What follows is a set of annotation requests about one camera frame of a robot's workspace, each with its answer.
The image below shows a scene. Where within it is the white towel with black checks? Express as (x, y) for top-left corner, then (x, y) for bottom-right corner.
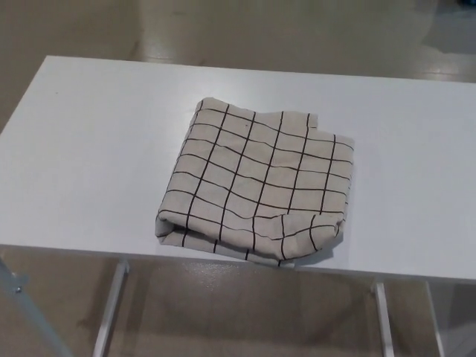
(155, 97), (356, 269)

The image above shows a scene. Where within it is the white metal table leg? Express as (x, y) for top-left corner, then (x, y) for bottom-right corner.
(424, 282), (446, 357)
(91, 260), (131, 357)
(373, 282), (396, 357)

